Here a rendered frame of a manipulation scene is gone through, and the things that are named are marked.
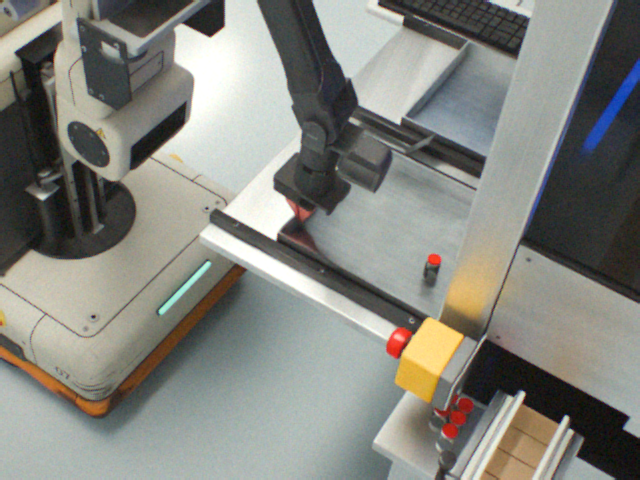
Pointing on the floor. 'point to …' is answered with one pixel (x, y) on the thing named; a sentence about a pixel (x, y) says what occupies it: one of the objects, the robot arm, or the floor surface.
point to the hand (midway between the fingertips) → (303, 217)
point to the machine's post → (520, 160)
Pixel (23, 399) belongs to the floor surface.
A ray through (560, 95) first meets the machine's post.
